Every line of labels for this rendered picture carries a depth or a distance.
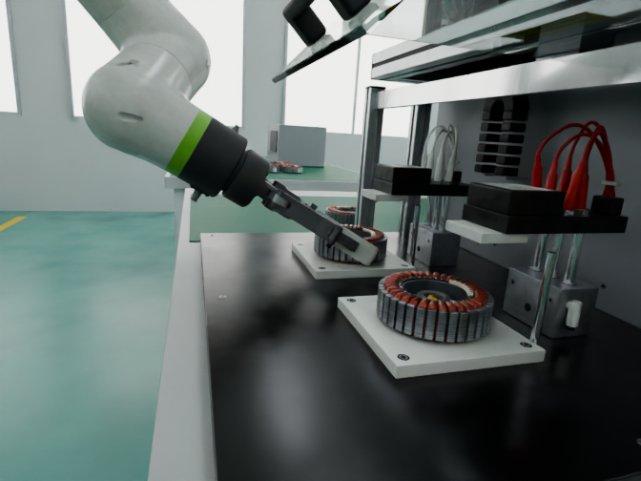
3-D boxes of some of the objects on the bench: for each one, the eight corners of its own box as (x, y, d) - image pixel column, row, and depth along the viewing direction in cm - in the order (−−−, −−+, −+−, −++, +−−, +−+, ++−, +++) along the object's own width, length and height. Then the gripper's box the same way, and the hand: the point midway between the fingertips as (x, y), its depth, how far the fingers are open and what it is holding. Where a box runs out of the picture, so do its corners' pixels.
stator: (324, 265, 59) (326, 240, 58) (305, 245, 69) (306, 222, 68) (398, 263, 62) (401, 240, 61) (369, 244, 72) (371, 222, 71)
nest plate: (315, 280, 57) (316, 270, 57) (291, 249, 71) (291, 242, 70) (415, 275, 61) (416, 267, 61) (374, 248, 75) (374, 240, 75)
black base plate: (222, 606, 19) (222, 567, 19) (200, 244, 79) (199, 232, 78) (844, 449, 33) (855, 423, 32) (424, 240, 92) (425, 231, 91)
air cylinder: (550, 339, 43) (561, 288, 42) (501, 309, 50) (508, 265, 49) (589, 335, 45) (600, 286, 44) (535, 307, 52) (544, 264, 50)
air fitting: (570, 331, 42) (576, 303, 42) (561, 326, 43) (567, 299, 43) (579, 330, 43) (585, 303, 42) (569, 325, 44) (575, 299, 43)
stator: (402, 350, 37) (406, 310, 36) (361, 301, 47) (363, 269, 46) (513, 343, 39) (521, 305, 38) (451, 298, 50) (455, 267, 49)
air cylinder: (428, 266, 66) (433, 232, 65) (405, 253, 73) (409, 221, 71) (457, 265, 67) (462, 232, 66) (432, 253, 74) (436, 221, 73)
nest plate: (395, 379, 34) (397, 365, 34) (337, 306, 48) (338, 296, 48) (544, 362, 39) (547, 349, 38) (451, 300, 53) (452, 290, 52)
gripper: (215, 183, 69) (323, 246, 77) (224, 209, 47) (375, 294, 55) (238, 143, 68) (345, 212, 76) (259, 151, 46) (406, 245, 55)
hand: (349, 240), depth 65 cm, fingers closed on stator, 11 cm apart
